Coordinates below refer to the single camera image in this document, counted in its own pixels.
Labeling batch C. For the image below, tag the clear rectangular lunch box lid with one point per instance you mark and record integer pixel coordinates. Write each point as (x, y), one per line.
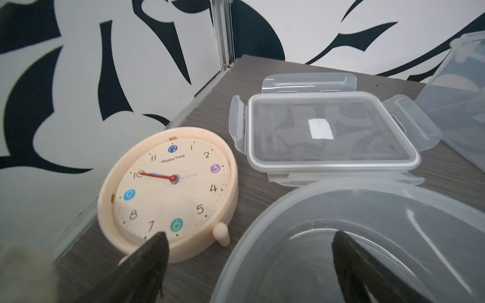
(308, 127)

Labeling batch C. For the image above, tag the tall rectangular clear lunch box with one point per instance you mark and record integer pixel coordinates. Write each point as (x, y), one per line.
(454, 97)

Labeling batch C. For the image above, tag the round clear lunch box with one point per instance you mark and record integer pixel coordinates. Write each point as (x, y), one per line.
(357, 240)

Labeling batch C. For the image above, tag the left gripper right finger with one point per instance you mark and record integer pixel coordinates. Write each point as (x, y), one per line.
(361, 276)

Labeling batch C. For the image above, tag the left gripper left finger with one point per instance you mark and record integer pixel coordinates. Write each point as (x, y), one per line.
(138, 279)

